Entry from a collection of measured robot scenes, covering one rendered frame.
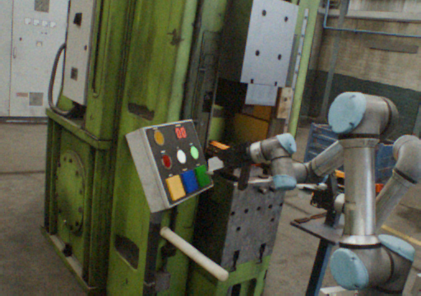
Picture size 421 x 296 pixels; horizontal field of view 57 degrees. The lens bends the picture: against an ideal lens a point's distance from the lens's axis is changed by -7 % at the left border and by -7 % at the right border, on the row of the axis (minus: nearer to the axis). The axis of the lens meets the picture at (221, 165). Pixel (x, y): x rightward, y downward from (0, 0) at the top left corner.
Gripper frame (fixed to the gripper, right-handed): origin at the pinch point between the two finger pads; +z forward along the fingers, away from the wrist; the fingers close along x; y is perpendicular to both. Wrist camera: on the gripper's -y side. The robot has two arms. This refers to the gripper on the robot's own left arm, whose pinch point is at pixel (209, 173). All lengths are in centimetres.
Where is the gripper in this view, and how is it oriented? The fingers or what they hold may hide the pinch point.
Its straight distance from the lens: 159.1
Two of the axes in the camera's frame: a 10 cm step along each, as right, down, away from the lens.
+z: -8.5, 2.6, 4.5
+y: -3.1, -9.5, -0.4
